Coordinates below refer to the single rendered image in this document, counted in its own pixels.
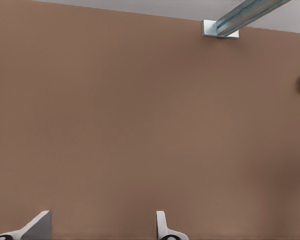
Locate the silver frame post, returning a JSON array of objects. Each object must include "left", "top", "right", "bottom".
[{"left": 202, "top": 0, "right": 292, "bottom": 39}]

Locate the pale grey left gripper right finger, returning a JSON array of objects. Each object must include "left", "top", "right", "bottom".
[{"left": 156, "top": 210, "right": 190, "bottom": 240}]

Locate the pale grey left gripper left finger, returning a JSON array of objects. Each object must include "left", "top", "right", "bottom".
[{"left": 0, "top": 210, "right": 53, "bottom": 240}]

